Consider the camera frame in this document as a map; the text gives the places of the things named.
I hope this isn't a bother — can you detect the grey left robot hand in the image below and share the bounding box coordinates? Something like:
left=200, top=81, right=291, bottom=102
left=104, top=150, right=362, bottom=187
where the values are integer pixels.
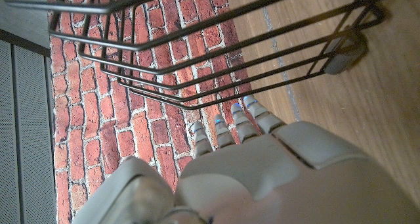
left=70, top=95, right=420, bottom=224

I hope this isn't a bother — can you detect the brick print backdrop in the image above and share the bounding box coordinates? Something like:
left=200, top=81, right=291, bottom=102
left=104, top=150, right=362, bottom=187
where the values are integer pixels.
left=45, top=0, right=263, bottom=224

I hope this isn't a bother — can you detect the black wire file holder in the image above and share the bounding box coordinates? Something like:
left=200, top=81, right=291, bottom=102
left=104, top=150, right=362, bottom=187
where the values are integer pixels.
left=5, top=0, right=415, bottom=111

